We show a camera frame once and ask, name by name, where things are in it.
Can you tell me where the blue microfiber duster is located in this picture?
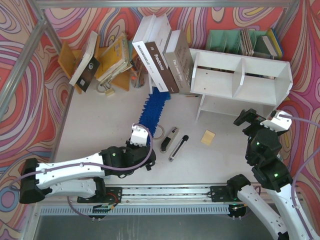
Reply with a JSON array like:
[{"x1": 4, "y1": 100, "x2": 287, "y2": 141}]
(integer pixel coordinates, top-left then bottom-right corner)
[{"x1": 138, "y1": 88, "x2": 171, "y2": 136}]

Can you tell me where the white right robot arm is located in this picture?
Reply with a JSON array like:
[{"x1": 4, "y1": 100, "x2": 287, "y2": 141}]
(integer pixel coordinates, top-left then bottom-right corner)
[{"x1": 226, "y1": 108, "x2": 320, "y2": 240}]

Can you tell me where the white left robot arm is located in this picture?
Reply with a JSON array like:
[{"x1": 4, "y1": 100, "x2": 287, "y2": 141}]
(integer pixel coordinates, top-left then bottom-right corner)
[{"x1": 9, "y1": 123, "x2": 156, "y2": 204}]

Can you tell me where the white bookshelf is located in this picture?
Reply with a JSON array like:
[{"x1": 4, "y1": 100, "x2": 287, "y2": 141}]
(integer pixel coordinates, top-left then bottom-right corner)
[{"x1": 190, "y1": 48, "x2": 293, "y2": 118}]

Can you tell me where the roll of masking tape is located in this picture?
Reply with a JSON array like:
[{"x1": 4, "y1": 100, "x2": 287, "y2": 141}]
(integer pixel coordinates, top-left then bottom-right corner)
[{"x1": 153, "y1": 124, "x2": 165, "y2": 140}]

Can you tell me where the grey black stapler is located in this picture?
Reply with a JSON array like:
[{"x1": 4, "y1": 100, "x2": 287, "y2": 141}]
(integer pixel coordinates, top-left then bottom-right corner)
[{"x1": 160, "y1": 127, "x2": 179, "y2": 153}]

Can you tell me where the white black marker pen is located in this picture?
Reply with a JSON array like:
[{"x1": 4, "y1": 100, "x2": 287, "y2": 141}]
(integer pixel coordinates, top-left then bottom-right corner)
[{"x1": 168, "y1": 135, "x2": 189, "y2": 162}]

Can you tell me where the white book support stand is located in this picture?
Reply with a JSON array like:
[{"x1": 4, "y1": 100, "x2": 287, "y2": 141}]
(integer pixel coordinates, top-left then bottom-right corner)
[{"x1": 148, "y1": 74, "x2": 157, "y2": 94}]

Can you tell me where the green desk organizer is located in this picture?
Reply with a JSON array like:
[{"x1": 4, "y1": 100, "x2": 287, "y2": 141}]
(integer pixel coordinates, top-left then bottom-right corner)
[{"x1": 205, "y1": 28, "x2": 269, "y2": 56}]

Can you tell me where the cup of pencils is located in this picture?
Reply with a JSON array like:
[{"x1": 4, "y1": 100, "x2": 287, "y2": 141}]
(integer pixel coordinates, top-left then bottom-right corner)
[{"x1": 130, "y1": 56, "x2": 147, "y2": 89}]

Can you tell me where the blue and yellow book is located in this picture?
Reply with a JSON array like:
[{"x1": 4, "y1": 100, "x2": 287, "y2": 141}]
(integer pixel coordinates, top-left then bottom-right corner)
[{"x1": 263, "y1": 28, "x2": 284, "y2": 60}]

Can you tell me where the grey Lonely Ones book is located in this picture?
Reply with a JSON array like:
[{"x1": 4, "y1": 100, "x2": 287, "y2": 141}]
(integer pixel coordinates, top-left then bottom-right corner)
[{"x1": 164, "y1": 29, "x2": 194, "y2": 94}]

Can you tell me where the stack of yellow books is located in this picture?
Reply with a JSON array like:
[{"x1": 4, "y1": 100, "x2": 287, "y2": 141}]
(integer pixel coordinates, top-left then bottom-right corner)
[{"x1": 96, "y1": 32, "x2": 132, "y2": 85}]

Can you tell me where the brown Fredonia book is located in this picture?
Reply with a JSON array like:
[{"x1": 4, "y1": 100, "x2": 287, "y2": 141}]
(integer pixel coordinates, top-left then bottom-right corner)
[{"x1": 145, "y1": 41, "x2": 179, "y2": 94}]

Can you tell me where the black and white book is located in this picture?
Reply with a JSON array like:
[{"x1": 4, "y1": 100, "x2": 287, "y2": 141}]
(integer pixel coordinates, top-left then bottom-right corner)
[{"x1": 69, "y1": 31, "x2": 100, "y2": 92}]

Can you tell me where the white Mademoiselle book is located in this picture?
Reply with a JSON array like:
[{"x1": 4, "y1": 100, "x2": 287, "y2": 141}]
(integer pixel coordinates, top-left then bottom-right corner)
[{"x1": 132, "y1": 14, "x2": 175, "y2": 94}]

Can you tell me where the metal rail with mounts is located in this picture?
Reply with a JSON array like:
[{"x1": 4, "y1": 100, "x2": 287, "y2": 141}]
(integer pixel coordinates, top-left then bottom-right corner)
[{"x1": 67, "y1": 184, "x2": 258, "y2": 204}]

